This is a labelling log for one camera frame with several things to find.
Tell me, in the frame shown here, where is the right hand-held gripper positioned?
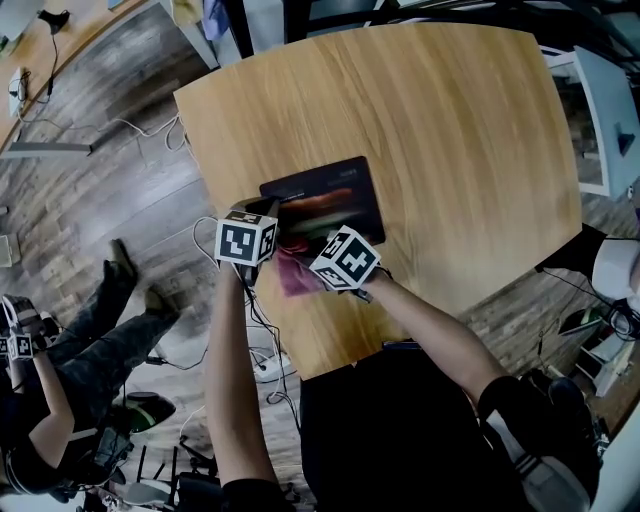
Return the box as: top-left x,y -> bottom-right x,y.
308,224 -> 383,305

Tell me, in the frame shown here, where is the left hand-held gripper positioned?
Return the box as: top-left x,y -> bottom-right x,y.
213,195 -> 281,287

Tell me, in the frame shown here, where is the pink cloth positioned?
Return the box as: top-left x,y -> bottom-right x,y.
276,238 -> 329,299

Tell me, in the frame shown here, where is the dark printed mat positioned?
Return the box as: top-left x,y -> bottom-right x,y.
258,155 -> 387,251

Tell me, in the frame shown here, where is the person's left forearm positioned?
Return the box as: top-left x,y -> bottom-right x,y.
205,259 -> 279,489

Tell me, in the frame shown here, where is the person's right forearm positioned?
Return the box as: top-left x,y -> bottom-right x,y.
362,272 -> 511,406

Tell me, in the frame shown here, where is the white multi-socket power strip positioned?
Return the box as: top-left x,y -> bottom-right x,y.
252,354 -> 294,381

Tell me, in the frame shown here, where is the person's black clothing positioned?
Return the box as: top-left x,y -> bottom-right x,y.
219,349 -> 601,512

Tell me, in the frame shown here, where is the lilac garment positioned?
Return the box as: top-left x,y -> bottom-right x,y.
202,0 -> 229,41

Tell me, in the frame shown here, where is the black curved railing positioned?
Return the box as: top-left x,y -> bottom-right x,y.
232,0 -> 640,76

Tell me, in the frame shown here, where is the beige garment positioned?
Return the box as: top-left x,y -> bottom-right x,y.
172,0 -> 204,26

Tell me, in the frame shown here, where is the black green device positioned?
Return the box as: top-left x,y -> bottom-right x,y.
124,392 -> 177,434

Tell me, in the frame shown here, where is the long wooden desk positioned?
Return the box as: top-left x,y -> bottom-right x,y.
0,0 -> 151,156

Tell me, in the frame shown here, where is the white charger block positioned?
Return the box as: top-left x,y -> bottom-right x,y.
7,67 -> 31,119

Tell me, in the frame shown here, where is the black office chair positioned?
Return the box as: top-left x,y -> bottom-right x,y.
134,434 -> 221,512

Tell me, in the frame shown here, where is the white side table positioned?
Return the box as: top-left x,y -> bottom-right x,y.
539,44 -> 640,199

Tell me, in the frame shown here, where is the tangled white cable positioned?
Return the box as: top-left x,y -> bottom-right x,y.
114,114 -> 194,154

